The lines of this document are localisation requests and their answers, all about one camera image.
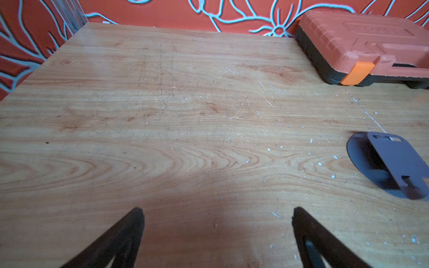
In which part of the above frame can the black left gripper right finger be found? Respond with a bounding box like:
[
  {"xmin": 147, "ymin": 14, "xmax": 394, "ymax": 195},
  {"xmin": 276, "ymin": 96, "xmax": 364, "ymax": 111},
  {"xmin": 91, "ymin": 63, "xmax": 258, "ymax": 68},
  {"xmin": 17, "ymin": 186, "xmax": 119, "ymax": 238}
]
[{"xmin": 292, "ymin": 207, "xmax": 369, "ymax": 268}]

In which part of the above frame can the orange plastic tool case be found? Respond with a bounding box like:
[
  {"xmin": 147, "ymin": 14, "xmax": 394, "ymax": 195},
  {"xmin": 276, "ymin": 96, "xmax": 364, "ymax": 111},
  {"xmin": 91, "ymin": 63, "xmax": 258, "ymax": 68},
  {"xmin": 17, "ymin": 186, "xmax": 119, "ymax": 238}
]
[{"xmin": 295, "ymin": 11, "xmax": 429, "ymax": 89}]

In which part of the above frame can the purple-grey phone stand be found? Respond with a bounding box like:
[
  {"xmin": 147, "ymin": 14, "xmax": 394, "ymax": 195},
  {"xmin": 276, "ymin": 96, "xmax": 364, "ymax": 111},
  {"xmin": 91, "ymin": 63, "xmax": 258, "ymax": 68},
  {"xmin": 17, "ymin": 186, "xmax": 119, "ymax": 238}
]
[{"xmin": 346, "ymin": 132, "xmax": 429, "ymax": 202}]

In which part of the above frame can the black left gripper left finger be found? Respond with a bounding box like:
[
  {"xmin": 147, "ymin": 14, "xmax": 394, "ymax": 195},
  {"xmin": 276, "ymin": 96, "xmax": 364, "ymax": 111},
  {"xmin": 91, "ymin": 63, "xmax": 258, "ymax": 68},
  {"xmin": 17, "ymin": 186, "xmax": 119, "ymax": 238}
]
[{"xmin": 63, "ymin": 207, "xmax": 145, "ymax": 268}]

